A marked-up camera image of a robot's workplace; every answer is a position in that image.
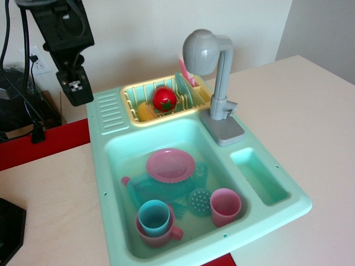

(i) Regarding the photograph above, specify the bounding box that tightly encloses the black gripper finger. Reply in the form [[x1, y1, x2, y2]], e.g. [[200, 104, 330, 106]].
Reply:
[[56, 66, 94, 106]]

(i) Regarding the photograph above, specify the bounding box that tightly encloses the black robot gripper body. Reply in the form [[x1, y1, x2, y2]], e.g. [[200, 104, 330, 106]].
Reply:
[[13, 0, 95, 74]]

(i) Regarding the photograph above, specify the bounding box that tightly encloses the grey toy faucet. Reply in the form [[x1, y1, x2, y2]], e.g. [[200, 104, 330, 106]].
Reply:
[[182, 29, 245, 146]]

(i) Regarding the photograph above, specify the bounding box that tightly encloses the yellow dish drying rack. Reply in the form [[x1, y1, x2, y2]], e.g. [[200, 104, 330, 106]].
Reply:
[[120, 73, 212, 127]]

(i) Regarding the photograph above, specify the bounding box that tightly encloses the yellow toy cup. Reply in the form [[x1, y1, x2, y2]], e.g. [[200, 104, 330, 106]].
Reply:
[[138, 103, 157, 122]]

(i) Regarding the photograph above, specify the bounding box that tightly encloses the red toy tomato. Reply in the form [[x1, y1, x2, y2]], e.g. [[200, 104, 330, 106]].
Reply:
[[152, 86, 178, 112]]

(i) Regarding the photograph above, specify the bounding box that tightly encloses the teal plate in rack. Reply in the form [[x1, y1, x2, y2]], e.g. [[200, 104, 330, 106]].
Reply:
[[175, 72, 204, 108]]

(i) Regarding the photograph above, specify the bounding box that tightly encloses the pink utensil in rack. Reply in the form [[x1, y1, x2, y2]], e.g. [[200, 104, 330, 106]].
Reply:
[[178, 50, 196, 87]]

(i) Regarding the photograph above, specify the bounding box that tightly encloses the teal toy tray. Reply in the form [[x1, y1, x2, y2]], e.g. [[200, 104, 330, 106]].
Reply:
[[121, 173, 196, 209]]

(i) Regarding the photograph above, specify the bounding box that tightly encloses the pink toy plate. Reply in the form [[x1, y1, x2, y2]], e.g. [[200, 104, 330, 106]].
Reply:
[[146, 148, 195, 183]]

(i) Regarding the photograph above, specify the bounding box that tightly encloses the mint green toy sink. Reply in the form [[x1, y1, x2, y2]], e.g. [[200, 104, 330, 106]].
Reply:
[[87, 86, 312, 265]]

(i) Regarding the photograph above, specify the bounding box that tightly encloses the black base block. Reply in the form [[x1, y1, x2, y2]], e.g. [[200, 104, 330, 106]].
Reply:
[[1, 198, 27, 265]]

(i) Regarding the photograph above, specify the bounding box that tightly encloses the blue toy cup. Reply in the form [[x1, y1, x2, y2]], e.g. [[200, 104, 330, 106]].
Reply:
[[138, 199, 170, 238]]

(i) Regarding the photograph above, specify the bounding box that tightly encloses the teal smiley spatula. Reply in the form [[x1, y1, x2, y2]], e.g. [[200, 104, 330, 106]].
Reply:
[[192, 162, 209, 188]]

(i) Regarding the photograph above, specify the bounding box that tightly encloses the teal toy fork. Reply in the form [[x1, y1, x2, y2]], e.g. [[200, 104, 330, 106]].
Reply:
[[169, 198, 189, 219]]

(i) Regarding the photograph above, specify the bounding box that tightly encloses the teal toy skimmer spoon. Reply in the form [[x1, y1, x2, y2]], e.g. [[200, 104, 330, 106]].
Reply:
[[188, 188, 211, 217]]

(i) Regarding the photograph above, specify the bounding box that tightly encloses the pink toy mug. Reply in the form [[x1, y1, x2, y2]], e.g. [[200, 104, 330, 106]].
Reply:
[[135, 205, 184, 248]]

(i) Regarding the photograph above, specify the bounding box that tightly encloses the pink toy cup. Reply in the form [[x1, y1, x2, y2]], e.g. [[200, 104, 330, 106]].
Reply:
[[210, 188, 242, 227]]

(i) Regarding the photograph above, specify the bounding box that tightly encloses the white wall outlet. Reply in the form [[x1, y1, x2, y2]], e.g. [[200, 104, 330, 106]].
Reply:
[[29, 46, 52, 75]]

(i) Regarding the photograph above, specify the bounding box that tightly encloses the black cable bundle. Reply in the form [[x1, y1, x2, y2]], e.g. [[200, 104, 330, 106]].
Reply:
[[0, 0, 47, 142]]

